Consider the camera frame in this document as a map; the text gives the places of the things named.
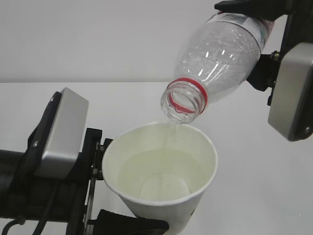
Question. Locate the Nongfu Spring water bottle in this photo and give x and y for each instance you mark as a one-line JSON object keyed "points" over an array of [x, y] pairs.
{"points": [[213, 62]]}

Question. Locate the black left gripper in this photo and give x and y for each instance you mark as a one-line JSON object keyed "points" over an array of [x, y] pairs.
{"points": [[69, 200]]}

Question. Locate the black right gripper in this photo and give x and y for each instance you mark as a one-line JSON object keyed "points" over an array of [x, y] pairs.
{"points": [[299, 29]]}

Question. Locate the white paper cup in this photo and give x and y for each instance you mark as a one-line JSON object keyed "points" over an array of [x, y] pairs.
{"points": [[161, 170]]}

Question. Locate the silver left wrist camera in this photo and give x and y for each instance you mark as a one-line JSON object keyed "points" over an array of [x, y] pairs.
{"points": [[64, 140]]}

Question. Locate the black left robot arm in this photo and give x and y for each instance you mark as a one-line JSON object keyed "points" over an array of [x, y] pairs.
{"points": [[54, 179]]}

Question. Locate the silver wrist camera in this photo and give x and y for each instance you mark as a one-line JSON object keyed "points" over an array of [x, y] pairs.
{"points": [[64, 140], [291, 109]]}

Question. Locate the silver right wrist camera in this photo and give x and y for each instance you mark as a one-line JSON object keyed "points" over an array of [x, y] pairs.
{"points": [[291, 109]]}

